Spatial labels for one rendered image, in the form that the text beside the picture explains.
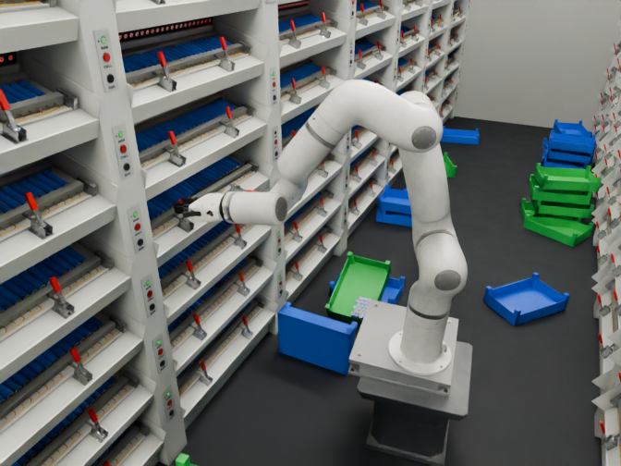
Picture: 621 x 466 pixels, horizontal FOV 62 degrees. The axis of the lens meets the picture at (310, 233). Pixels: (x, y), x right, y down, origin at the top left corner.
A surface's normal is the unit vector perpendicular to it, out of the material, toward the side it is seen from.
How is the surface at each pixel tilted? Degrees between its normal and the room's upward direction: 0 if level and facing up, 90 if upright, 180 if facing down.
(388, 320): 4
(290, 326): 90
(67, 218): 20
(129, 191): 90
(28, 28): 110
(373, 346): 4
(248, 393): 0
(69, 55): 90
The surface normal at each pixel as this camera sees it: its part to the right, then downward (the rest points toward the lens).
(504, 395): 0.00, -0.88
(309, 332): -0.44, 0.43
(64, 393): 0.31, -0.75
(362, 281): -0.20, -0.57
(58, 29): 0.85, 0.50
